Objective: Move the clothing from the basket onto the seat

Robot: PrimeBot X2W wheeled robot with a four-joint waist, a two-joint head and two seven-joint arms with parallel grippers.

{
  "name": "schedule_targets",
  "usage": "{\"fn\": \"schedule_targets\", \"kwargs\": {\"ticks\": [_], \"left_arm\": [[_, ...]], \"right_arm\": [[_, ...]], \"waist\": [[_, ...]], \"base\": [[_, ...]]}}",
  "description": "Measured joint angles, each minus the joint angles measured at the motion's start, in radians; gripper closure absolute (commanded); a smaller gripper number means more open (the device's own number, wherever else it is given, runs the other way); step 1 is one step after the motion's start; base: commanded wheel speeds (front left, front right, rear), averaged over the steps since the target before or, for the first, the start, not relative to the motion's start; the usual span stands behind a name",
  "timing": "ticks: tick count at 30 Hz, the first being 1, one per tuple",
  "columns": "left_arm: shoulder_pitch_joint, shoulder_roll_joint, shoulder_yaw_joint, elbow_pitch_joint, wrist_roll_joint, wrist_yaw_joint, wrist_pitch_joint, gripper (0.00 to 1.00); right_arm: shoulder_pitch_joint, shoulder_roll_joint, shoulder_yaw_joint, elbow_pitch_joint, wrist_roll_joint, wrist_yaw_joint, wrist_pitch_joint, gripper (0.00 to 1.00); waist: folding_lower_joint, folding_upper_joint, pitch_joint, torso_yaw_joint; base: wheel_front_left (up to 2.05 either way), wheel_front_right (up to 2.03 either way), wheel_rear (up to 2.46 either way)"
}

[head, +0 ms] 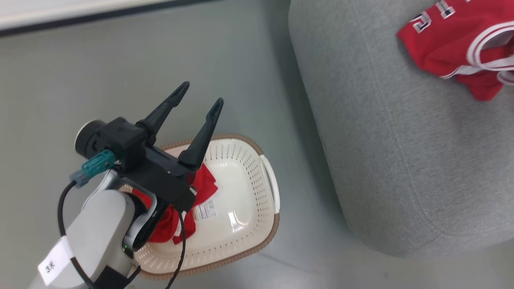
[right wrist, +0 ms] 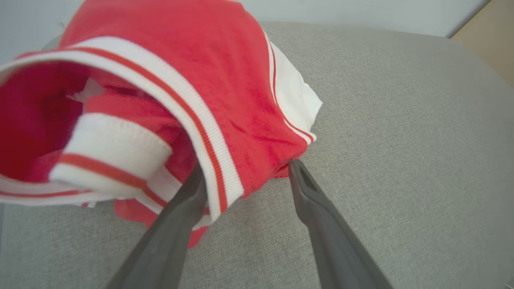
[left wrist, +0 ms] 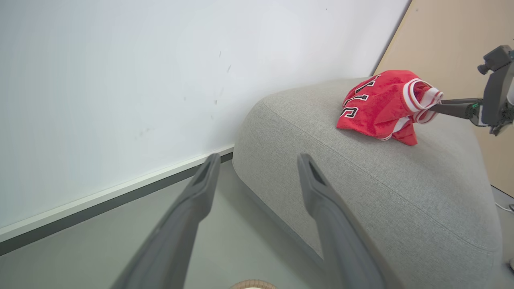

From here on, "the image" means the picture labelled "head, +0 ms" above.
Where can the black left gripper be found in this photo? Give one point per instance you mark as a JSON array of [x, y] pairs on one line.
[[128, 144]]

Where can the red jersey with white trim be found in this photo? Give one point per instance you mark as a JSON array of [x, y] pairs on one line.
[[445, 44]]

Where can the grey fabric sofa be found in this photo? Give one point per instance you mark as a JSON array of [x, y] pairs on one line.
[[401, 160]]

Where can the plain red garment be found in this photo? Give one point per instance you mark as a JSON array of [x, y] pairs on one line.
[[205, 185]]

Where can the cream perforated laundry basket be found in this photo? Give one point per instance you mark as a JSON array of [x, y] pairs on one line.
[[237, 188]]

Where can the white and black skirting board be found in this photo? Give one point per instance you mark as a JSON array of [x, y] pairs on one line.
[[80, 16]]

